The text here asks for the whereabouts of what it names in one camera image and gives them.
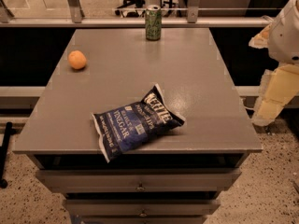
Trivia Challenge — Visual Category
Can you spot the black stand leg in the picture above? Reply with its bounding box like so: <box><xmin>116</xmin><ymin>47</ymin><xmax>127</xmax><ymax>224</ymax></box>
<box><xmin>0</xmin><ymin>122</ymin><xmax>13</xmax><ymax>189</ymax></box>

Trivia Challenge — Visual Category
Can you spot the green soda can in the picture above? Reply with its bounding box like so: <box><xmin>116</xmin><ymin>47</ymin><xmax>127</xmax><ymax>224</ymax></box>
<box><xmin>145</xmin><ymin>5</ymin><xmax>162</xmax><ymax>41</ymax></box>

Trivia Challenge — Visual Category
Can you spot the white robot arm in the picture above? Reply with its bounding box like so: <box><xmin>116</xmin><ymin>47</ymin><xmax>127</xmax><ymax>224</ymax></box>
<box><xmin>249</xmin><ymin>0</ymin><xmax>299</xmax><ymax>126</ymax></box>

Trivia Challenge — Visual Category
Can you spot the metal railing frame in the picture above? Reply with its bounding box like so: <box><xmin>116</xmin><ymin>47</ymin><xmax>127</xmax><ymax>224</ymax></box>
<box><xmin>0</xmin><ymin>0</ymin><xmax>299</xmax><ymax>28</ymax></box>

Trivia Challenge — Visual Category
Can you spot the orange fruit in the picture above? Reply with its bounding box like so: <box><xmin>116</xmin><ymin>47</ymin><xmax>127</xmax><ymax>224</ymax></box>
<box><xmin>68</xmin><ymin>50</ymin><xmax>87</xmax><ymax>70</ymax></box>

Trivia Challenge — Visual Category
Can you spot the grey drawer cabinet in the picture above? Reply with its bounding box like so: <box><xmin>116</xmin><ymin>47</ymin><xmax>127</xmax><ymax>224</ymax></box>
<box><xmin>14</xmin><ymin>28</ymin><xmax>262</xmax><ymax>224</ymax></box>

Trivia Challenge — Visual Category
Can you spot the black office chair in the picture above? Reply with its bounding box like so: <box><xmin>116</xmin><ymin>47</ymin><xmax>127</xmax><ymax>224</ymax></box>
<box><xmin>114</xmin><ymin>0</ymin><xmax>181</xmax><ymax>18</ymax></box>

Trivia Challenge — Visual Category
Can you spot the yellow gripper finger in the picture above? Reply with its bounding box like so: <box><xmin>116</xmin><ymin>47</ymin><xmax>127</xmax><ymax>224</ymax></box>
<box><xmin>249</xmin><ymin>25</ymin><xmax>271</xmax><ymax>49</ymax></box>
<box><xmin>251</xmin><ymin>63</ymin><xmax>299</xmax><ymax>126</ymax></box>

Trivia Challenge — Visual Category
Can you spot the blue Kettle chips bag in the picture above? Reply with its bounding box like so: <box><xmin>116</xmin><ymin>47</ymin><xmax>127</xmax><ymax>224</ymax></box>
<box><xmin>93</xmin><ymin>84</ymin><xmax>186</xmax><ymax>162</ymax></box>

